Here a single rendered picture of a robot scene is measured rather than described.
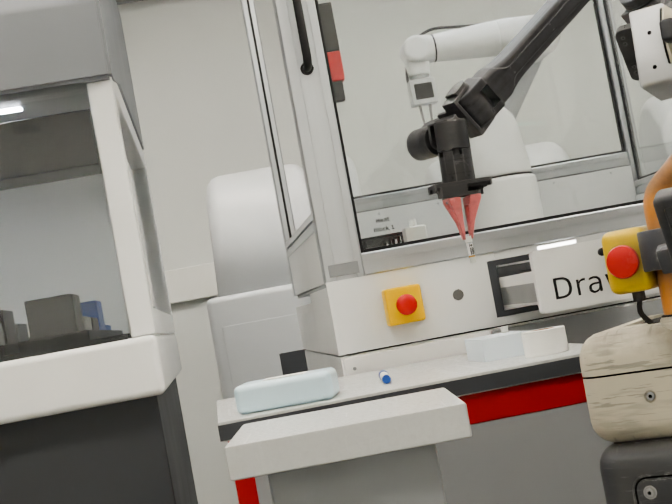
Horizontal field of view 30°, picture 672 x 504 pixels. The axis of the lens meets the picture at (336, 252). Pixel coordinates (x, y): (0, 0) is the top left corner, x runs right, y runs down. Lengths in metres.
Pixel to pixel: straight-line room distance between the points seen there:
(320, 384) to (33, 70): 0.78
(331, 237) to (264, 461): 1.07
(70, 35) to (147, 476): 0.79
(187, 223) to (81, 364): 3.61
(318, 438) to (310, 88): 1.18
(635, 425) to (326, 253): 1.16
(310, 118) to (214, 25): 3.44
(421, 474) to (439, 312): 1.03
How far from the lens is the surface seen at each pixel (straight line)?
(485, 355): 2.09
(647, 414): 1.41
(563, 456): 1.94
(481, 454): 1.91
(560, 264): 2.19
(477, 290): 2.50
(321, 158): 2.48
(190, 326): 5.77
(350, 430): 1.44
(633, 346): 1.40
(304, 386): 1.88
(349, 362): 2.46
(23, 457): 2.30
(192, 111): 5.84
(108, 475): 2.29
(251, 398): 1.89
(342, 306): 2.46
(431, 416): 1.44
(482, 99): 2.19
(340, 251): 2.46
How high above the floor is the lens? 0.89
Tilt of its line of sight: 3 degrees up
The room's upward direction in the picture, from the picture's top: 10 degrees counter-clockwise
